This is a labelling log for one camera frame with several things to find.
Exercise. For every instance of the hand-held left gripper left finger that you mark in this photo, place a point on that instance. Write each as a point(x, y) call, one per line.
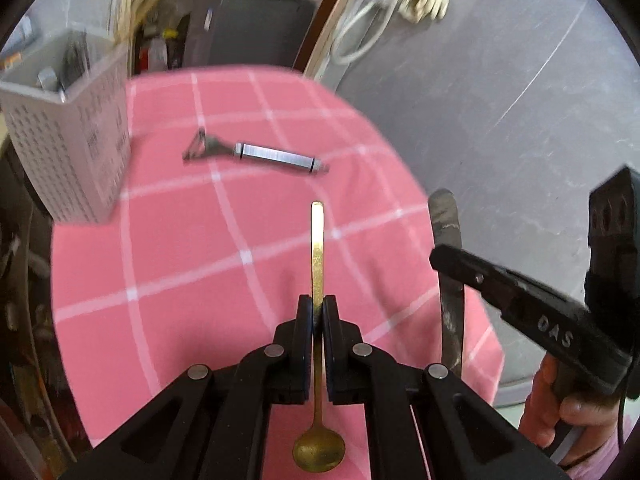
point(299, 360)

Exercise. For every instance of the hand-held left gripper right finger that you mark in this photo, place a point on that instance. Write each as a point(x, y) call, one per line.
point(337, 360)

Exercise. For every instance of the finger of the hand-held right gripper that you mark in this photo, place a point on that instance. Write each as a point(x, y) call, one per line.
point(475, 275)

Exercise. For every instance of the steel table knife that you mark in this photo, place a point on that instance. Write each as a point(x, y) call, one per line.
point(445, 220)

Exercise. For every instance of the gold spoon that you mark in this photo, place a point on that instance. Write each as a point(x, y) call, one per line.
point(318, 240)

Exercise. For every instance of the white perforated utensil basket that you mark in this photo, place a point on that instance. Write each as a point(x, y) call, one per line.
point(60, 160)

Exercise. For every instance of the person's right forearm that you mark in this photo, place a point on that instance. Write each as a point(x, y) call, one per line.
point(600, 460)

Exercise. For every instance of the person's right hand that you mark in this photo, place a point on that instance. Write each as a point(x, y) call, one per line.
point(540, 410)

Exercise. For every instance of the pink checked tablecloth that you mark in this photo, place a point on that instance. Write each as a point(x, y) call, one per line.
point(200, 260)

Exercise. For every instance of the dark grey cabinet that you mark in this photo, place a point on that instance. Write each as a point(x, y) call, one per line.
point(250, 25)

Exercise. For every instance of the door frame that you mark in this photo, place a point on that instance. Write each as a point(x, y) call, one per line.
point(330, 35)

